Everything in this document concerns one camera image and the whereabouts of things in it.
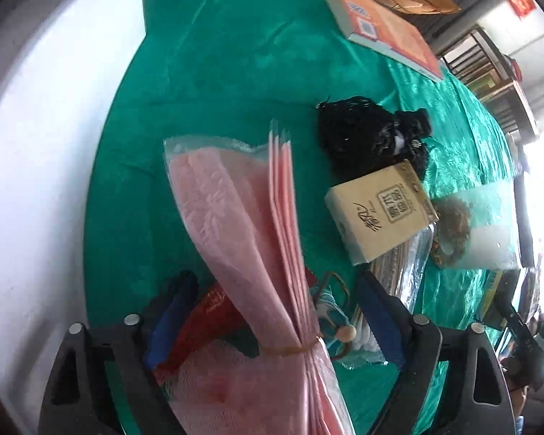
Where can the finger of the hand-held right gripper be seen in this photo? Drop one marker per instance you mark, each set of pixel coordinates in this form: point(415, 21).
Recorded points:
point(519, 317)

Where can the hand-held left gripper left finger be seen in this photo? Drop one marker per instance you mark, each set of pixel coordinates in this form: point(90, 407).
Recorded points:
point(170, 321)

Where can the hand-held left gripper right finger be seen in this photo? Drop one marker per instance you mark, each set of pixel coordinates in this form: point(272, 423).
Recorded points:
point(381, 321)

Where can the red packet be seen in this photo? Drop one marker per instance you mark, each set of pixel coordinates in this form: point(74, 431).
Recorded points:
point(204, 317)

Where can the striped cloth with wooden bead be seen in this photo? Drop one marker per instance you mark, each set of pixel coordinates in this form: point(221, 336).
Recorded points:
point(340, 321)

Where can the silver foil packet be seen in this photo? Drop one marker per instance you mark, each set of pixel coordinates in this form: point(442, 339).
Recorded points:
point(403, 263)

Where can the pink mesh bath sponge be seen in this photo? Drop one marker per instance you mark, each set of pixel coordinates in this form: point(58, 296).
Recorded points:
point(208, 385)

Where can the beige small box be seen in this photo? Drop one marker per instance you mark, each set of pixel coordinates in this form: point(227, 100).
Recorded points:
point(381, 217)

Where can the pink napkin pack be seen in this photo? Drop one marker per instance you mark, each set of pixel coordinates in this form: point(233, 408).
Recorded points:
point(235, 217)

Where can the white cardboard box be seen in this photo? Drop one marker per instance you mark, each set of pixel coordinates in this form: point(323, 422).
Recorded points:
point(41, 167)

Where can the clear jar with black lid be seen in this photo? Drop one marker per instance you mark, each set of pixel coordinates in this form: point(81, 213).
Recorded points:
point(485, 240)

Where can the black yarn ball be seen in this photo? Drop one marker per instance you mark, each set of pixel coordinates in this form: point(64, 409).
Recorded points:
point(353, 136)

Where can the green tablecloth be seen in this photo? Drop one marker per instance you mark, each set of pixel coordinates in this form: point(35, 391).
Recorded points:
point(208, 77)

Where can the wooden crib railing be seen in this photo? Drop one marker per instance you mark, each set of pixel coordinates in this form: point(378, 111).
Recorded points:
point(480, 54)

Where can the orange book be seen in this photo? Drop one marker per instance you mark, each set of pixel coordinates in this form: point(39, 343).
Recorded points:
point(390, 31)

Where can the red wall hanging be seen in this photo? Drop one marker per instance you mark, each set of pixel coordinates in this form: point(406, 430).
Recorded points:
point(522, 5)

